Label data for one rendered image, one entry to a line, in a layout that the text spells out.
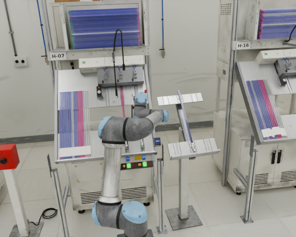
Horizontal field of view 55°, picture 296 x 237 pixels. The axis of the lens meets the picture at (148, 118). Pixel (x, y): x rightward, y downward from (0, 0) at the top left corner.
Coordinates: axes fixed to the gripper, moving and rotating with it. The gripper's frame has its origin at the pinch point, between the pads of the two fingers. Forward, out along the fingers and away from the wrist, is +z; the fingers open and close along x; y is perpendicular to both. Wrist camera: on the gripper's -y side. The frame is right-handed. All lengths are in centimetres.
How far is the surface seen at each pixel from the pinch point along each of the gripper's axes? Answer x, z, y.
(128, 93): 6.4, 4.4, 13.2
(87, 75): 35.7, 8.8, 30.2
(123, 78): 8.7, 1.0, 24.1
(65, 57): 51, 6, 44
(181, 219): -30, 34, -90
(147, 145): -3.5, -6.2, -27.1
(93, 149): 33.7, -6.0, -26.3
